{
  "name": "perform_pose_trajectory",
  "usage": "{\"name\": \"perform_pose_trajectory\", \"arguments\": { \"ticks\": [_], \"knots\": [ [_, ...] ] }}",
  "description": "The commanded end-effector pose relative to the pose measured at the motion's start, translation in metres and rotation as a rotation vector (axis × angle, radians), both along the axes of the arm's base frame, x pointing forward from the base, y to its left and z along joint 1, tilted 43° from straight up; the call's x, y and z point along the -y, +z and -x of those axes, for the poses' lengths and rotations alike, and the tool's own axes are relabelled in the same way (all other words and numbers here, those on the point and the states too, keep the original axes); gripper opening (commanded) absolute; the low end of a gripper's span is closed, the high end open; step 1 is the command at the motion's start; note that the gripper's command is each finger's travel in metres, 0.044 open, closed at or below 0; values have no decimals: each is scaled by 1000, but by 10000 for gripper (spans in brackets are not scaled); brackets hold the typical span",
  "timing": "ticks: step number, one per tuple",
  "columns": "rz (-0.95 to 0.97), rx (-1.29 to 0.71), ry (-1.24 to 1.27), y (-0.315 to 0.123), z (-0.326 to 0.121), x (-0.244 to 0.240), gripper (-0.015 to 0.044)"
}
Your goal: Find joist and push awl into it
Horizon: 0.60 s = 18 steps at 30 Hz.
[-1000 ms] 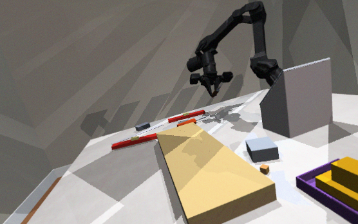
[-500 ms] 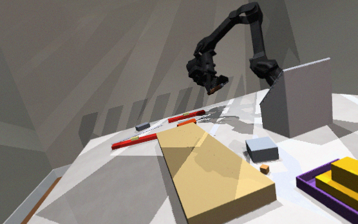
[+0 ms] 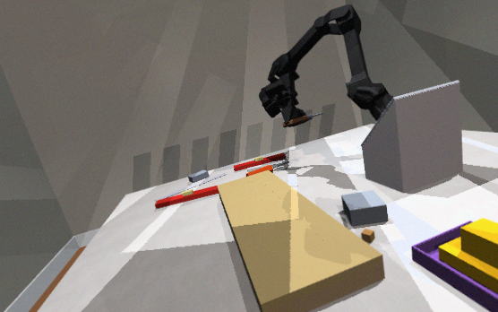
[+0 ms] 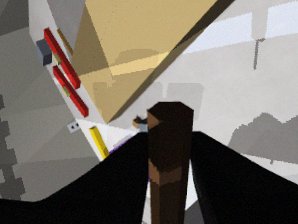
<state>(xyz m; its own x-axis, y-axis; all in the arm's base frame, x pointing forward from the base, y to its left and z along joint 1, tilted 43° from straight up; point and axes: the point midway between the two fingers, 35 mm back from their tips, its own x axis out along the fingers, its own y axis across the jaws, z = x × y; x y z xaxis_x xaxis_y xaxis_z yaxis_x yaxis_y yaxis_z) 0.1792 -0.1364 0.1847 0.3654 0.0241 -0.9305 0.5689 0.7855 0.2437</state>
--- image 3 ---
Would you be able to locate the orange-handled screwdriver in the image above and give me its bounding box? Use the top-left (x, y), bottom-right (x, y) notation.
top-left (246, 161), bottom-right (290, 177)

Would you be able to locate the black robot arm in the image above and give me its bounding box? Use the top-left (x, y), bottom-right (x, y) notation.
top-left (259, 4), bottom-right (395, 121)

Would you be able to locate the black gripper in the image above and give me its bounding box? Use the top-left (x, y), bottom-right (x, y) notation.
top-left (265, 80), bottom-right (306, 123)

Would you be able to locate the purple shallow tray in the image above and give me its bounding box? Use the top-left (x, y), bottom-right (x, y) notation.
top-left (411, 221), bottom-right (498, 312)

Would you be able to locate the small orange cube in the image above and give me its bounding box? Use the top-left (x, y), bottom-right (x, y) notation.
top-left (362, 229), bottom-right (374, 244)

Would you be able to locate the tan wooden floor panel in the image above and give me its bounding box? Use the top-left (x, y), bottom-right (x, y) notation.
top-left (217, 170), bottom-right (385, 312)

